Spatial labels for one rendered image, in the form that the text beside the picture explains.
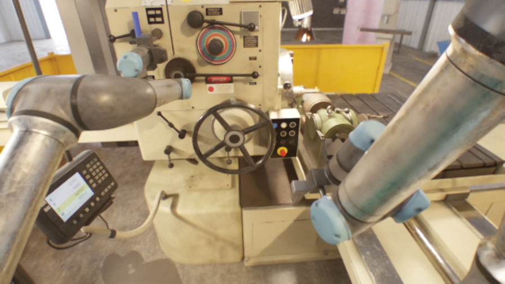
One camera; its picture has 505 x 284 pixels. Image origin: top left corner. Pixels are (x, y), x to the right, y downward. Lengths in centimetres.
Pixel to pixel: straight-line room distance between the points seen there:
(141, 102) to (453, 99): 51
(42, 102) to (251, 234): 166
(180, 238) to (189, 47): 138
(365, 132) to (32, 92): 63
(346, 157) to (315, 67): 339
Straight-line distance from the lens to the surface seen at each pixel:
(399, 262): 158
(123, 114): 55
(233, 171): 120
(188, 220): 187
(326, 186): 64
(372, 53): 420
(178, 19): 120
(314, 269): 225
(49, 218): 117
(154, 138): 144
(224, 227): 191
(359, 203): 38
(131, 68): 90
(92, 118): 54
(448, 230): 187
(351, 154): 54
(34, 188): 53
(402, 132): 30
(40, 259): 287
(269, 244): 208
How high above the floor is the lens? 189
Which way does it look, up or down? 28 degrees down
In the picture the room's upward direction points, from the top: 1 degrees counter-clockwise
